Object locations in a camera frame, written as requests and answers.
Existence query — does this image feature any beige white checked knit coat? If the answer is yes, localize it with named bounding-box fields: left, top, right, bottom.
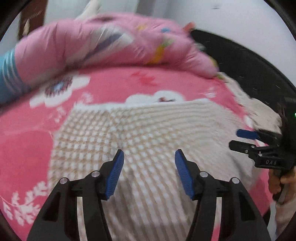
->
left=47, top=99, right=260, bottom=240

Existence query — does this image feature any cream right sleeve forearm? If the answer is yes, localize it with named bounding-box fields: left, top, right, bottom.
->
left=275, top=197, right=296, bottom=236

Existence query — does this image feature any person's right hand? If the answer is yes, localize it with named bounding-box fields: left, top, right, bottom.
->
left=268, top=167, right=295, bottom=204

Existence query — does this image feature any cream fuzzy garment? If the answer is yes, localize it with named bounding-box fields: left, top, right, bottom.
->
left=217, top=72, right=282, bottom=134

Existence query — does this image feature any black tufted headboard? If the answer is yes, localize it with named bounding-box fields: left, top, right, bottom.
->
left=189, top=29, right=296, bottom=112

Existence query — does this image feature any pink floral bed blanket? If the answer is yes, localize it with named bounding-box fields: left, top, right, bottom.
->
left=1, top=67, right=271, bottom=240

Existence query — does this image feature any orange cloth on headboard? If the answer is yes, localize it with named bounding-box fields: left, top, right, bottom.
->
left=183, top=22, right=196, bottom=33

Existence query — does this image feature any pink and blue quilt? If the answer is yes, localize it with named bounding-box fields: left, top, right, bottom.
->
left=1, top=13, right=218, bottom=104

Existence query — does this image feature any brown wooden door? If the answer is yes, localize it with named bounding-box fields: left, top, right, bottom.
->
left=18, top=0, right=48, bottom=40

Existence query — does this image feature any white wall socket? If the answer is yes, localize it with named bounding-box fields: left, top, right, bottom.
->
left=212, top=4, right=222, bottom=10

